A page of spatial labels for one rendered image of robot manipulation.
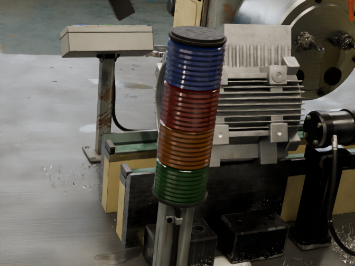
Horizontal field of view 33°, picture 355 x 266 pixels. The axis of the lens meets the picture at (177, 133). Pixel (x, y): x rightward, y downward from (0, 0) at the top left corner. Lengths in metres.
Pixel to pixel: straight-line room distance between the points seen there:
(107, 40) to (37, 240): 0.40
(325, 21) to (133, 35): 0.42
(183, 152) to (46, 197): 0.53
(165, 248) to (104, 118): 0.57
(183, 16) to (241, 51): 0.68
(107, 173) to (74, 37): 0.27
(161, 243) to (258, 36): 0.42
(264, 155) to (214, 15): 0.60
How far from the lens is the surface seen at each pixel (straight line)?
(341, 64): 1.41
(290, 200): 1.10
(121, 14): 0.97
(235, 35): 0.98
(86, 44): 1.16
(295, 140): 0.99
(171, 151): 0.64
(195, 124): 0.62
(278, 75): 0.95
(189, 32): 0.62
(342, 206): 1.18
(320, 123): 0.95
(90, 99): 1.57
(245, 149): 0.98
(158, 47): 3.79
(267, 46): 1.00
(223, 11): 1.47
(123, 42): 1.18
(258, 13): 1.36
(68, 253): 0.98
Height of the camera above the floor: 1.37
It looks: 24 degrees down
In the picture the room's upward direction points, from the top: 6 degrees clockwise
